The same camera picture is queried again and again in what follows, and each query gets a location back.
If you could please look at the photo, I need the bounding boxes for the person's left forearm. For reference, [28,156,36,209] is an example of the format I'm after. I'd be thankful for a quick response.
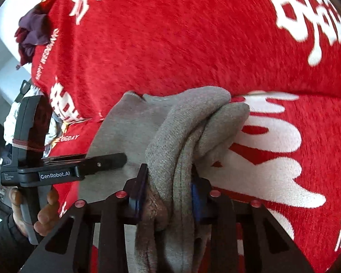
[0,213,36,273]

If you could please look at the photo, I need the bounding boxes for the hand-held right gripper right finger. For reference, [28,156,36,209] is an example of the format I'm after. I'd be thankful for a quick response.
[190,176,315,273]

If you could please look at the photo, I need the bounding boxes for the purple cloth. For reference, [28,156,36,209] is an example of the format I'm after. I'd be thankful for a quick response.
[15,7,52,66]

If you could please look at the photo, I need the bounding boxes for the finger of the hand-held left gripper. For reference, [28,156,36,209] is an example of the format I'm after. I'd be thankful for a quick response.
[44,153,128,177]

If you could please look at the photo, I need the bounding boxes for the person's left hand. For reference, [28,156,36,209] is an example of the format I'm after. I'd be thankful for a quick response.
[10,187,60,237]

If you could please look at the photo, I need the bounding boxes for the light floral cloth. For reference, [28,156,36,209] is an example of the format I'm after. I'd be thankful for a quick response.
[4,87,63,149]

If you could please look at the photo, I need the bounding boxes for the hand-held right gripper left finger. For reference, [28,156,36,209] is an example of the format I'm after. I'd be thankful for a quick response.
[20,163,150,273]

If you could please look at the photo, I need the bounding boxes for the grey sweater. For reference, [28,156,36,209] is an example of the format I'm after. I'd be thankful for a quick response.
[79,86,251,273]

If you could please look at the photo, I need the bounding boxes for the red printed blanket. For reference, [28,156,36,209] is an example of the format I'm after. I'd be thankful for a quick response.
[31,0,341,273]

